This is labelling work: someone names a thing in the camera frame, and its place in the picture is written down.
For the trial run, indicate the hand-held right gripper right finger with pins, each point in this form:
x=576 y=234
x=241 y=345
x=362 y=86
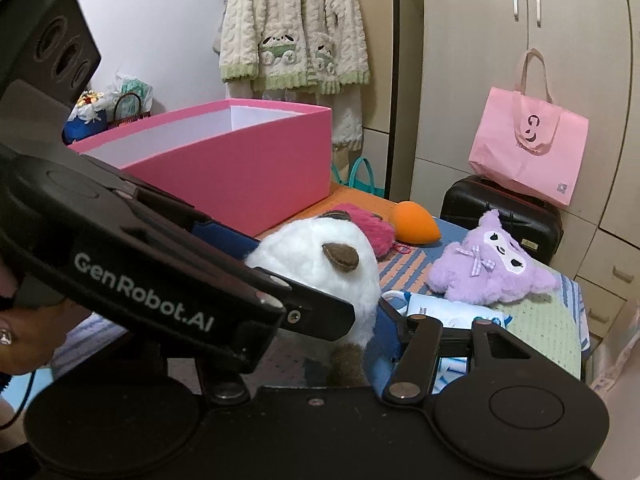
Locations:
x=387 y=330

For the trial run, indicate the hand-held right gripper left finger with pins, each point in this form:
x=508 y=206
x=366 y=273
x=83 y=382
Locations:
x=220 y=375

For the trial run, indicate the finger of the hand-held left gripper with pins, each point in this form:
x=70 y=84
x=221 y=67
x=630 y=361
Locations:
x=320 y=310
x=225 y=237

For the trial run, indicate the white brown-eared plush toy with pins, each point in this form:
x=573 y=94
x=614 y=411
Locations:
x=310 y=260

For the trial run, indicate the pink cardboard box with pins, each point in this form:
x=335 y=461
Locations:
x=240 y=175

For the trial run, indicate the purple plush toy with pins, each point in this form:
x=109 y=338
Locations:
x=465 y=275

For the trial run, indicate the person's left hand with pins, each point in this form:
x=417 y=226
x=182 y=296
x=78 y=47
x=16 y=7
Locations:
x=35 y=335

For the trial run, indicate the white blue tissue packet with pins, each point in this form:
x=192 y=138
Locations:
x=440 y=310
x=455 y=375

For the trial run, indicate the magenta fuzzy plush ball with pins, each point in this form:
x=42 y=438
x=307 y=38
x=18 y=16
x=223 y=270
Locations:
x=375 y=232

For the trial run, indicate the orange plush toy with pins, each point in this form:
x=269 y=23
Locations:
x=412 y=222

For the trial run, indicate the teal woven bag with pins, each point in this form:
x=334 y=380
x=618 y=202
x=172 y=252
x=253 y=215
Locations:
x=357 y=180

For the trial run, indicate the woven basket bag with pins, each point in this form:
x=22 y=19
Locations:
x=130 y=112

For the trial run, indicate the black suitcase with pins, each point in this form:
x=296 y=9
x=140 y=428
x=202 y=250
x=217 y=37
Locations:
x=470 y=205

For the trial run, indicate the patchwork blanket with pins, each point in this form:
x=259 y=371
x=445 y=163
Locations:
x=540 y=330

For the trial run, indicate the white green plastic bag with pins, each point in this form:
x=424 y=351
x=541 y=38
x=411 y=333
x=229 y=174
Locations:
x=132 y=85

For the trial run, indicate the pink tote bag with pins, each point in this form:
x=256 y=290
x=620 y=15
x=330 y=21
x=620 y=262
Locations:
x=525 y=160

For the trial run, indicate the cream fleece pajama jacket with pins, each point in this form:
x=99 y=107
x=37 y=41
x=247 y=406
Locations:
x=280 y=10

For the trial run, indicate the beige wooden panel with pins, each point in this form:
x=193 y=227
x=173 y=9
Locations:
x=377 y=35

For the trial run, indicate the beige wardrobe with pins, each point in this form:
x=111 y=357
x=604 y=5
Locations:
x=475 y=35

